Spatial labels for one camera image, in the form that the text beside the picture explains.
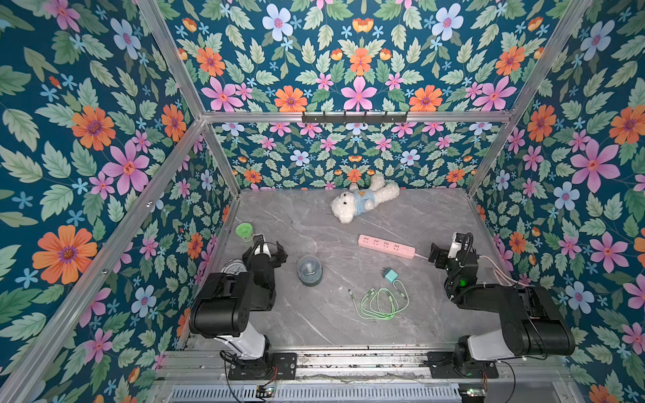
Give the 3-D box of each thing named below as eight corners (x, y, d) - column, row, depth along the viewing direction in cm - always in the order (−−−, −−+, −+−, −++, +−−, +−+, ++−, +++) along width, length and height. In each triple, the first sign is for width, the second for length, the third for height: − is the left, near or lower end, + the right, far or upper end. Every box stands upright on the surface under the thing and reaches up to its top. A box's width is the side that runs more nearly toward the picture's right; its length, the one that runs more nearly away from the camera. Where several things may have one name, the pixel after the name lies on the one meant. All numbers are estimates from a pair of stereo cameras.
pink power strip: (356, 245, 103) (356, 242, 101) (359, 236, 106) (359, 232, 104) (413, 261, 98) (415, 258, 96) (415, 250, 101) (416, 247, 99)
